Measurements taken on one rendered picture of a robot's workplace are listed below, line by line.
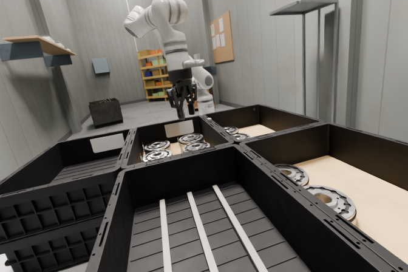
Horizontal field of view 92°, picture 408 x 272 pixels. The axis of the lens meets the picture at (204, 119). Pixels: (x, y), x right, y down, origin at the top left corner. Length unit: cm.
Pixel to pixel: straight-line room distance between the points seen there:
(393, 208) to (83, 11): 1011
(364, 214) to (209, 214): 30
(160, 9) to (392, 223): 68
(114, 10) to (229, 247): 993
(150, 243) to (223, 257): 14
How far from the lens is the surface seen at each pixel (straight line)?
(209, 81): 107
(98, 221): 60
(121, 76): 968
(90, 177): 54
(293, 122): 80
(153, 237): 46
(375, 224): 49
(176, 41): 62
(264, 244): 41
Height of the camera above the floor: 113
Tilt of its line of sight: 14 degrees down
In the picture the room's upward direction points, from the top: 8 degrees counter-clockwise
